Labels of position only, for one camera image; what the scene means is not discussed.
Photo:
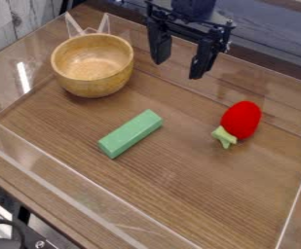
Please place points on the black table leg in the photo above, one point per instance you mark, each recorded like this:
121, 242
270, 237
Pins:
20, 215

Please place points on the red plush strawberry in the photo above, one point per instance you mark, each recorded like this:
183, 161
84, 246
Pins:
238, 124

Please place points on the wooden bowl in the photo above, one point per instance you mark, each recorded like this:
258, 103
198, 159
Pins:
92, 64

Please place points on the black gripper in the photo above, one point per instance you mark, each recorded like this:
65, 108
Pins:
192, 20

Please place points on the clear acrylic tray wall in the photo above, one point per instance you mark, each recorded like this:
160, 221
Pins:
175, 192

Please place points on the green rectangular block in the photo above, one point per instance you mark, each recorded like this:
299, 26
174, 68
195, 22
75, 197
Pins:
129, 133

